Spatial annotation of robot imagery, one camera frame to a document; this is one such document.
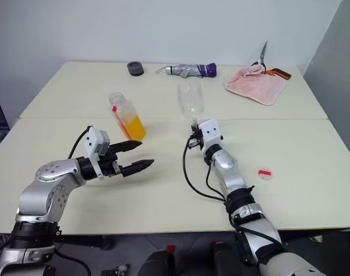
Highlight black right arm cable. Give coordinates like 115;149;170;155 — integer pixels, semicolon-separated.
182;136;285;254

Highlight clear plastic cup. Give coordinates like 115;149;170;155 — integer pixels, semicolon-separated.
177;79;204;129

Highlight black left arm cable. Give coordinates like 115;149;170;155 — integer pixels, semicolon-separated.
67;125;94;160

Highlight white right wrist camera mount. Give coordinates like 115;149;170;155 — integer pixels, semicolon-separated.
198;118;224;152

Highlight folded silver purple umbrella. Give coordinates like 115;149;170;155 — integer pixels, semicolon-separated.
155;63;218;79

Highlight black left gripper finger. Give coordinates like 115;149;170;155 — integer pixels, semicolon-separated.
120;159;155;178
109;140;143;154

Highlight pink towel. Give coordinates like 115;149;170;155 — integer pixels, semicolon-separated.
223;65;287;107

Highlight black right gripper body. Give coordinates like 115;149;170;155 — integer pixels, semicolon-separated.
188;129;206;150

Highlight orange black utility knife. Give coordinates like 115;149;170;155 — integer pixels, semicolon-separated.
264;68;292;81

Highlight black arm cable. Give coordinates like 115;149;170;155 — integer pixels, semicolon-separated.
182;136;285;254
67;125;94;160

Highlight white bottle cap red tape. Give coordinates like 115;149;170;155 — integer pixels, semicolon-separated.
257;166;274;181

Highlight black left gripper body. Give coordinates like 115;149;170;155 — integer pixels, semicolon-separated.
98;149;124;178

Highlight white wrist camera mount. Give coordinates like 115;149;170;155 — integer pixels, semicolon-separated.
84;125;111;179
198;118;224;152

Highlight black base with white caster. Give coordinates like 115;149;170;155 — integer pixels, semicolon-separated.
101;263;130;276

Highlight metal scissors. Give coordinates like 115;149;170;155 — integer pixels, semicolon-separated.
250;40;269;73

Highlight dark rounded shape red tape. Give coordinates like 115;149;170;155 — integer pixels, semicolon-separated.
137;244;176;276

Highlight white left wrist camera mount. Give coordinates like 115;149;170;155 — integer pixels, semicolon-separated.
84;125;111;179

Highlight orange juice bottle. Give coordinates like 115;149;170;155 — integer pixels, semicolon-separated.
108;91;147;142

